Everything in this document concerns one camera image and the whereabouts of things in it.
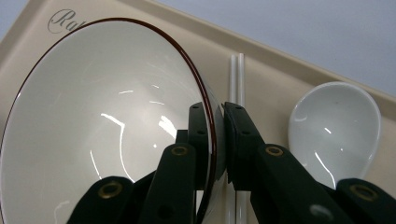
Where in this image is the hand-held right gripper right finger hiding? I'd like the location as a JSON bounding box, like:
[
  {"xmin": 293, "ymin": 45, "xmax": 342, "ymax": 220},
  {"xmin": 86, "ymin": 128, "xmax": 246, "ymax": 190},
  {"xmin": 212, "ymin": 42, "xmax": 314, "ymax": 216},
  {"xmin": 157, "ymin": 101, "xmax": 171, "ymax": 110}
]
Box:
[{"xmin": 222, "ymin": 101, "xmax": 266, "ymax": 191}]

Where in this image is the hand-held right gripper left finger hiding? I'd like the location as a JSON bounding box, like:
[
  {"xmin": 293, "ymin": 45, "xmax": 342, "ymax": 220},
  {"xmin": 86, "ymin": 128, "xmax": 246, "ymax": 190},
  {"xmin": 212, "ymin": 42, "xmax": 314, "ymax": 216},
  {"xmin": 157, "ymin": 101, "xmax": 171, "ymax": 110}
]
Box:
[{"xmin": 176, "ymin": 102, "xmax": 211, "ymax": 191}]

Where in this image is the white ceramic spoon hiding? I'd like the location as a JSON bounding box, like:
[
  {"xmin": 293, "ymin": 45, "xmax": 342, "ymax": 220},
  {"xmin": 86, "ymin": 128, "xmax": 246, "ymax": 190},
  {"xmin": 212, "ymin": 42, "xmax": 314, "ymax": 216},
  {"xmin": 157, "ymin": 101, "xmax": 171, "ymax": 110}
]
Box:
[{"xmin": 287, "ymin": 80, "xmax": 383, "ymax": 191}]

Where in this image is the beige plastic tray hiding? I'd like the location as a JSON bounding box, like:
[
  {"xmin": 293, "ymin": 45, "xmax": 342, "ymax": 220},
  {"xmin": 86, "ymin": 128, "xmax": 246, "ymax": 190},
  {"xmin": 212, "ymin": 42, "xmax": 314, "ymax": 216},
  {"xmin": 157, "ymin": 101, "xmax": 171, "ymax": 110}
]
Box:
[{"xmin": 0, "ymin": 0, "xmax": 396, "ymax": 224}]

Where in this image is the white chopstick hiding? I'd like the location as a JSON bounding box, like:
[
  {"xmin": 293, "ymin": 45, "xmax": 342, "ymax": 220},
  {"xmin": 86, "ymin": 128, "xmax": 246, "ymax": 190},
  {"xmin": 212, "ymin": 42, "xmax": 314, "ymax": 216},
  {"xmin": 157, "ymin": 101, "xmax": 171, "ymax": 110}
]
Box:
[
  {"xmin": 235, "ymin": 52, "xmax": 250, "ymax": 224},
  {"xmin": 224, "ymin": 53, "xmax": 238, "ymax": 224}
]

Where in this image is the white bowl with dark rim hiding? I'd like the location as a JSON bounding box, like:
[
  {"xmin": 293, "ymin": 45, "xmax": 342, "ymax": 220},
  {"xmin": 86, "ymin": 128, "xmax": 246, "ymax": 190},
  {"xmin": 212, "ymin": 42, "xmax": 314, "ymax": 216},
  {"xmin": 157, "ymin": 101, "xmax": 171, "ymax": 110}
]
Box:
[{"xmin": 0, "ymin": 17, "xmax": 226, "ymax": 224}]

